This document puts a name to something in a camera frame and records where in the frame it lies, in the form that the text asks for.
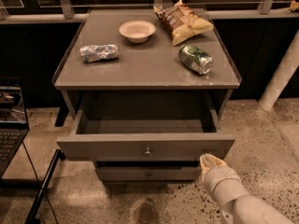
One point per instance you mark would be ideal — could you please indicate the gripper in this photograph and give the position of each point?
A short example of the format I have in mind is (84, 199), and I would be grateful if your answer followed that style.
(219, 176)

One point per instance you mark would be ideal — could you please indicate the grey top drawer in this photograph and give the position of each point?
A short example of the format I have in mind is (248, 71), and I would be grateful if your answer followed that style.
(140, 135)

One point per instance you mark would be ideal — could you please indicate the grey drawer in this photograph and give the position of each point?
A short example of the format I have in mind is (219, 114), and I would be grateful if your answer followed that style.
(140, 135)
(130, 171)

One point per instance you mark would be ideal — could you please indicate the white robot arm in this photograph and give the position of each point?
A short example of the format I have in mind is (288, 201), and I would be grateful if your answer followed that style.
(236, 204)

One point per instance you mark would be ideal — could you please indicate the grey drawer cabinet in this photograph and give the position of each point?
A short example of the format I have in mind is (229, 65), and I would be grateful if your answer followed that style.
(146, 76)

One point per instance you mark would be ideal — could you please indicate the grey bottom drawer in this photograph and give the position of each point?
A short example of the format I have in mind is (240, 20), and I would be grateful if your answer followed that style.
(130, 171)

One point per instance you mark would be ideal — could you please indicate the green soda can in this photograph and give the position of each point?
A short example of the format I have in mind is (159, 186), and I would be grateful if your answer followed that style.
(195, 59)

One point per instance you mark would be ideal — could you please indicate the brown yellow chip bag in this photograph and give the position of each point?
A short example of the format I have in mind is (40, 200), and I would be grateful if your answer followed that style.
(182, 22)

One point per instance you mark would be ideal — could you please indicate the white paper bowl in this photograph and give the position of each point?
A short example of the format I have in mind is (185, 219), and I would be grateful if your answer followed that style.
(137, 31)

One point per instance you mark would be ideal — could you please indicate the black stand leg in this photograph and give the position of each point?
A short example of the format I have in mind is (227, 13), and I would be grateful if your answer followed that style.
(31, 218)

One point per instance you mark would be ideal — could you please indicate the black laptop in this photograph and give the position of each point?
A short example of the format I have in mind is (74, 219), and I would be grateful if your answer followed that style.
(13, 120)

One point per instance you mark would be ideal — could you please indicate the metal window railing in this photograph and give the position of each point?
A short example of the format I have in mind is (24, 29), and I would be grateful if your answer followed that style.
(67, 3)

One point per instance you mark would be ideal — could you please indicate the white cylindrical post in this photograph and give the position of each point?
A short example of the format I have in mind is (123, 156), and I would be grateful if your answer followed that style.
(281, 77)

